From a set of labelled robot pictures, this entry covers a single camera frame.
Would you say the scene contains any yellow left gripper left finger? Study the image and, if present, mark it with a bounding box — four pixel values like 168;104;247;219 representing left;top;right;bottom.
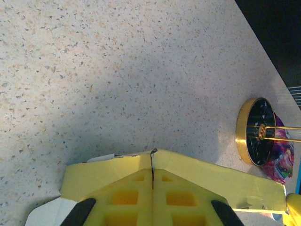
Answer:
62;168;154;226

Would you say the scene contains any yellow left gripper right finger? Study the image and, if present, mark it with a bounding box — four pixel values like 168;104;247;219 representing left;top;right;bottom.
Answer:
153;168;244;226

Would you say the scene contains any gold stand black marble base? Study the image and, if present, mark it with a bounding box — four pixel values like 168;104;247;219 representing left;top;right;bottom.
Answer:
236;97;301;165

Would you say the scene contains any yellow paper box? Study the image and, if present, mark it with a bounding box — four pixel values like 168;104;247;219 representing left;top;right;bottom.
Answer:
24;148;287;226

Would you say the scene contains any purple berry candy bag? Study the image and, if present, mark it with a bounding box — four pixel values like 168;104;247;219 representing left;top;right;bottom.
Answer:
264;113;295;184

